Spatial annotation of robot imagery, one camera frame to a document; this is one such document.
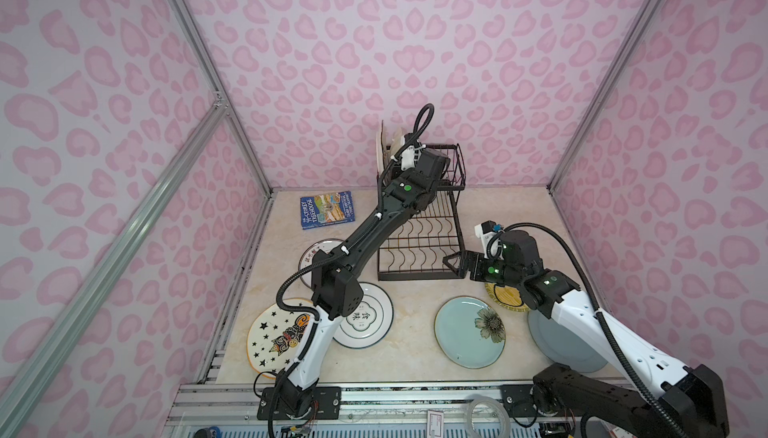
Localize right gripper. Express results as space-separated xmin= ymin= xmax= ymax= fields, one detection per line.
xmin=441 ymin=249 xmax=524 ymax=289

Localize cream floral plate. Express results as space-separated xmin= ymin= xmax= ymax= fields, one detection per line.
xmin=375 ymin=120 xmax=388 ymax=176

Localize orange woven bamboo plate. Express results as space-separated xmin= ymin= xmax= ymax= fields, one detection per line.
xmin=386 ymin=127 xmax=406 ymax=156

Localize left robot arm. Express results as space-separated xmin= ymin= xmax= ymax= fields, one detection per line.
xmin=267 ymin=149 xmax=450 ymax=422

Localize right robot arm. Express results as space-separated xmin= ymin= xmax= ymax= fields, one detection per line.
xmin=443 ymin=221 xmax=730 ymax=437

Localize yellow green woven plate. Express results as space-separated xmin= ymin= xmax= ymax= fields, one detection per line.
xmin=485 ymin=283 xmax=529 ymax=312

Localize mint green flower plate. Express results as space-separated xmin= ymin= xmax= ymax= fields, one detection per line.
xmin=434 ymin=296 xmax=506 ymax=369

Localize blue treehouse book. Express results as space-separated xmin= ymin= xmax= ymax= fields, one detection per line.
xmin=299 ymin=191 xmax=355 ymax=230

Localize white plate orange sunburst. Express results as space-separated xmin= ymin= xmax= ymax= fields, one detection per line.
xmin=298 ymin=238 xmax=342 ymax=270

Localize white plate green rim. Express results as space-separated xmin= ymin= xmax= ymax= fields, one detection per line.
xmin=334 ymin=282 xmax=394 ymax=349

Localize star pattern cartoon plate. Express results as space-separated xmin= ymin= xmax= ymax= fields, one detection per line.
xmin=246 ymin=304 xmax=313 ymax=373

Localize black wire dish rack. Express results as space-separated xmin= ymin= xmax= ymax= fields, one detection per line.
xmin=377 ymin=144 xmax=466 ymax=282

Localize white cable coil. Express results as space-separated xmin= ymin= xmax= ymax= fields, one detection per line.
xmin=465 ymin=395 xmax=511 ymax=438

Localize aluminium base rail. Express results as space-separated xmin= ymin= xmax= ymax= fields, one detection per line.
xmin=161 ymin=379 xmax=691 ymax=438

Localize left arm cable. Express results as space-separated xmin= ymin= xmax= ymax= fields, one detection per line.
xmin=275 ymin=103 xmax=436 ymax=319

